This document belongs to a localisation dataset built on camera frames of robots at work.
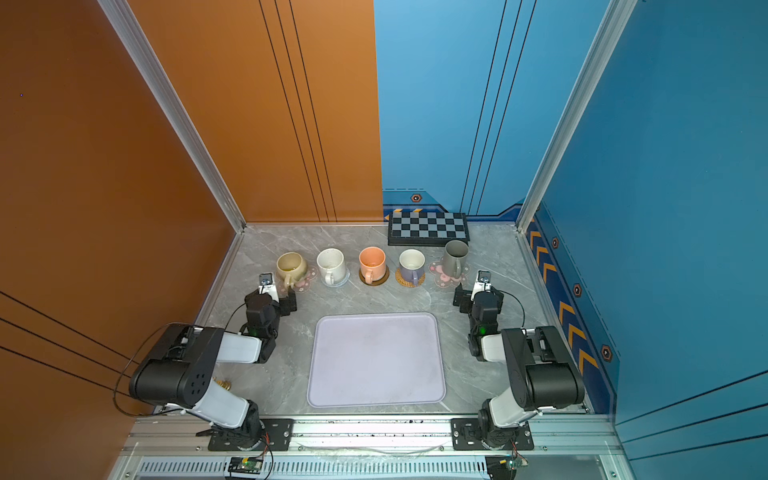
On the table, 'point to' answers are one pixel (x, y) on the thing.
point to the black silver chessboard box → (427, 229)
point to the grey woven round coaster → (344, 282)
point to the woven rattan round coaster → (404, 282)
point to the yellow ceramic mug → (292, 267)
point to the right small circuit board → (502, 467)
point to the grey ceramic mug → (455, 255)
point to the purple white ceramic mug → (411, 263)
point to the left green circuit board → (245, 465)
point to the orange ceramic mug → (372, 262)
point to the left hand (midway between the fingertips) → (274, 286)
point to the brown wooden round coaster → (381, 281)
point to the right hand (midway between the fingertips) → (474, 285)
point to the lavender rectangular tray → (376, 359)
